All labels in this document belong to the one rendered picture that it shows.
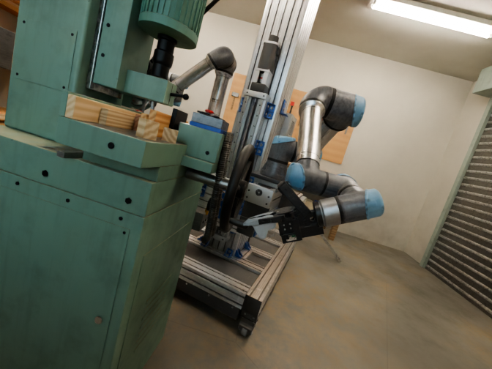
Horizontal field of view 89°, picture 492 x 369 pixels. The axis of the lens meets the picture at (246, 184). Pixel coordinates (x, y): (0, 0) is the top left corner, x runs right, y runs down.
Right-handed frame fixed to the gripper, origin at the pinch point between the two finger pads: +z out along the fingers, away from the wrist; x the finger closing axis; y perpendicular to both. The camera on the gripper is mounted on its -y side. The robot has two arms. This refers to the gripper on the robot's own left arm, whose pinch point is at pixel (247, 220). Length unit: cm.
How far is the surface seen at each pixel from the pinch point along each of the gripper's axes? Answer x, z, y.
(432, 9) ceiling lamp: 214, -183, -117
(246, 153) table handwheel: 1.4, -4.1, -18.4
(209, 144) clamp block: 4.0, 6.4, -23.7
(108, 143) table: -19.2, 21.2, -26.6
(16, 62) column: -1, 55, -60
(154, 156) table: -14.1, 14.5, -22.3
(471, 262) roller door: 232, -190, 151
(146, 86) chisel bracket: 6, 21, -46
